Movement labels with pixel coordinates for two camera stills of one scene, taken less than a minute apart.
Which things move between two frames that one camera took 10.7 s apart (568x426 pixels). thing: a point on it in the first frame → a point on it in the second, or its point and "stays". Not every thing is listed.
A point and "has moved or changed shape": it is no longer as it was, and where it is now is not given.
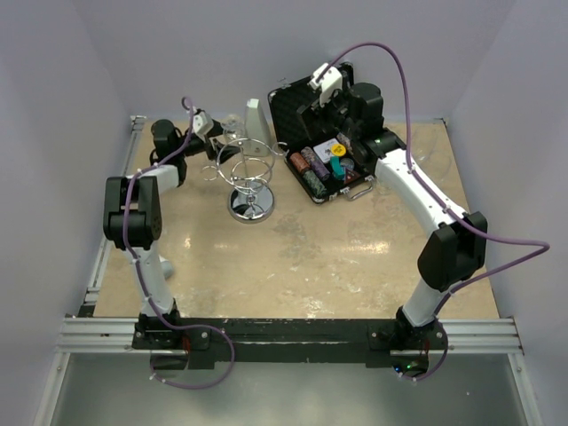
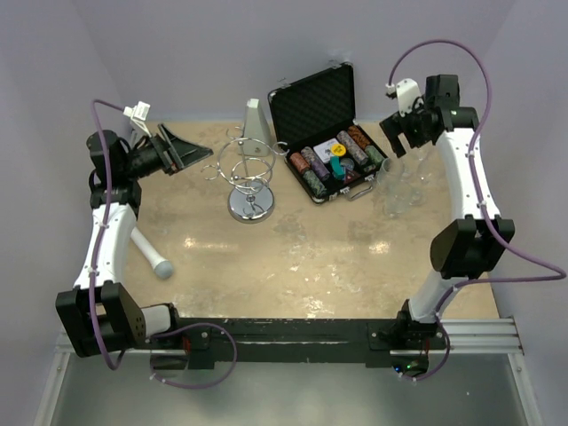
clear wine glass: [445, 168] has moved or changed shape
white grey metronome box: [256, 142] stays
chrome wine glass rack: [245, 165] stays
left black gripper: [229, 150] → [174, 153]
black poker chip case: [323, 167] stays
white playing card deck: [324, 150] stays
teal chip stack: [338, 169] stays
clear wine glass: [232, 124] → [396, 201]
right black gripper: [342, 95] → [395, 124]
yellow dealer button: [338, 149] stays
